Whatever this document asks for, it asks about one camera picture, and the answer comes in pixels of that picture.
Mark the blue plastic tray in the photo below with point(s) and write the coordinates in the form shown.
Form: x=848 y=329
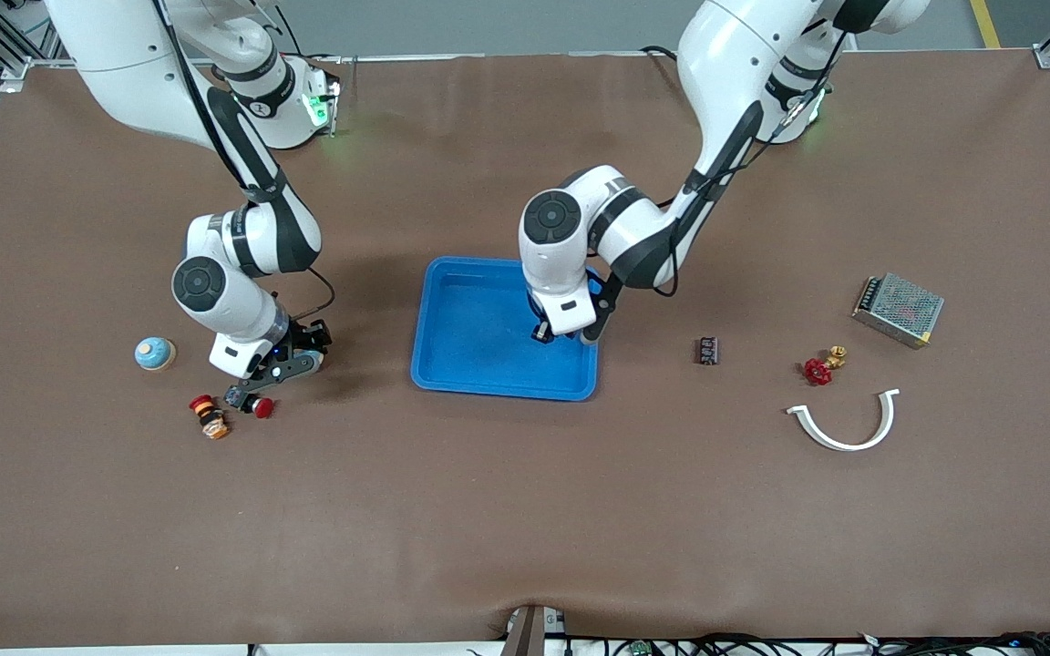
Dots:
x=470 y=346

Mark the black left camera bracket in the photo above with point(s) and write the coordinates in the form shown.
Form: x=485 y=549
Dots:
x=603 y=308

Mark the red pushbutton with grey body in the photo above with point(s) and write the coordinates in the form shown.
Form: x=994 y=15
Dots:
x=262 y=407

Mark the metal mesh power supply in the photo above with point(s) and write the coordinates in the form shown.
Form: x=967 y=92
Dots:
x=899 y=310

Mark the red yellow emergency stop button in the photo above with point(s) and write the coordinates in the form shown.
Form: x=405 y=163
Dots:
x=211 y=419

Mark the black right camera bracket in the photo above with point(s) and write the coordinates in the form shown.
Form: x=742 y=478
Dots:
x=283 y=372

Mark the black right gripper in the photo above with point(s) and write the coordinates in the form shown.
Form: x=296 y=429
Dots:
x=311 y=336

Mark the brown table mat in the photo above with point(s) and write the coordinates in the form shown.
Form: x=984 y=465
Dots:
x=525 y=510

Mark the white curved plastic clip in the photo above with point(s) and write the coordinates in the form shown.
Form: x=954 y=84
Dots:
x=844 y=446

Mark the black white-printed capacitor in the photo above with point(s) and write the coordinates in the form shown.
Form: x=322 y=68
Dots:
x=707 y=351

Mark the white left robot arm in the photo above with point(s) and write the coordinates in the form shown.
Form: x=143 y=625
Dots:
x=735 y=64

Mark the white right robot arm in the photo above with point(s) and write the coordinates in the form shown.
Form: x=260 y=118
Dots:
x=233 y=310

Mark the black camera bracket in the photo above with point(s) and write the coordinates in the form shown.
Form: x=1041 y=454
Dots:
x=283 y=372
x=603 y=308

